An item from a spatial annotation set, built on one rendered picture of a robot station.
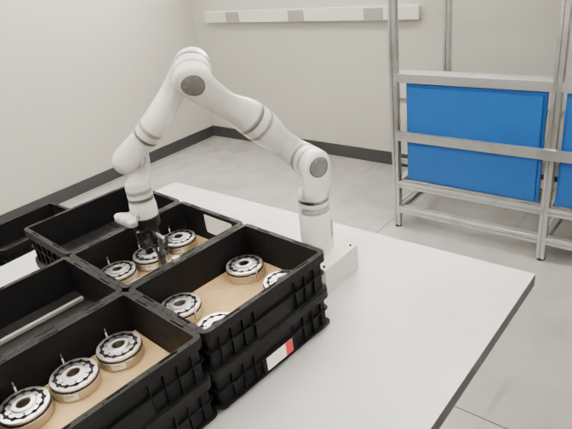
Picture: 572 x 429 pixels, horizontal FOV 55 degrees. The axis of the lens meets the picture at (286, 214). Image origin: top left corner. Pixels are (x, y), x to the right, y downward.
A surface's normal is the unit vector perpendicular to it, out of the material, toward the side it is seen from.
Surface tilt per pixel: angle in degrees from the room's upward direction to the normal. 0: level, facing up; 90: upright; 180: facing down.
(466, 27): 90
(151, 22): 90
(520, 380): 0
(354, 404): 0
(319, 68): 90
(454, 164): 90
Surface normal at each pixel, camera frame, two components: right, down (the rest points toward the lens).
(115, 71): 0.77, 0.20
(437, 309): -0.11, -0.89
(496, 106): -0.63, 0.41
